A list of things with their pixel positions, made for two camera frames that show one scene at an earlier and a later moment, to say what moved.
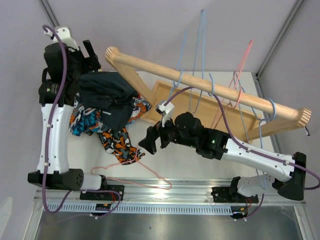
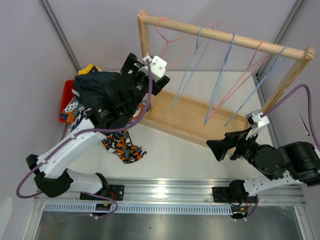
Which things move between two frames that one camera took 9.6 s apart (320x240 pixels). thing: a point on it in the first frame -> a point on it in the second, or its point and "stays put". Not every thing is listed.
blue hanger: x=202 y=19 -> x=221 y=76
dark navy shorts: x=111 y=93 stays put
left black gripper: x=91 y=63 -> x=132 y=64
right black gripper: x=153 y=132 -> x=219 y=147
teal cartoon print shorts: x=88 y=120 stays put
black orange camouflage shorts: x=118 y=142 stays put
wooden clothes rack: x=168 y=91 -> x=198 y=120
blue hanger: x=261 y=121 -> x=259 y=86
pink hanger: x=130 y=183 -> x=167 y=41
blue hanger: x=175 y=85 -> x=199 y=50
